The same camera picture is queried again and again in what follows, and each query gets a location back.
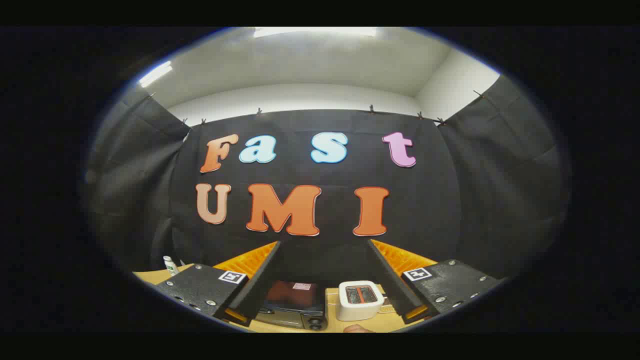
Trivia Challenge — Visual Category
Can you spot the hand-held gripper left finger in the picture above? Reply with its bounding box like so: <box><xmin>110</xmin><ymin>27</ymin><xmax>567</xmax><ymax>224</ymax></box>
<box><xmin>152</xmin><ymin>240</ymin><xmax>282</xmax><ymax>328</ymax></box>

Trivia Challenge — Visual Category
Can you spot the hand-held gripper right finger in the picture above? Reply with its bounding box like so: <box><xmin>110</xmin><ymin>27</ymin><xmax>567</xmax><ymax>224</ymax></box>
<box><xmin>367</xmin><ymin>239</ymin><xmax>505</xmax><ymax>326</ymax></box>

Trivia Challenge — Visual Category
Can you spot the black toaster oven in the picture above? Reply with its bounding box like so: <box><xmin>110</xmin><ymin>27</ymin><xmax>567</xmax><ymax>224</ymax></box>
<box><xmin>256</xmin><ymin>280</ymin><xmax>328</xmax><ymax>332</ymax></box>

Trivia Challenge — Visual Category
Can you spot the white pop-up toaster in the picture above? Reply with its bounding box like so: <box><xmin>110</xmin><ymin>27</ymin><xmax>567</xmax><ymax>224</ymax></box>
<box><xmin>336</xmin><ymin>280</ymin><xmax>385</xmax><ymax>322</ymax></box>

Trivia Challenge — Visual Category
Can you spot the ceiling light panel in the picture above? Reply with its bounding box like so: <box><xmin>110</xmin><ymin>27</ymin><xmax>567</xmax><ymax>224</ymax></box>
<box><xmin>138</xmin><ymin>60</ymin><xmax>174</xmax><ymax>89</ymax></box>
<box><xmin>252</xmin><ymin>27</ymin><xmax>378</xmax><ymax>39</ymax></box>

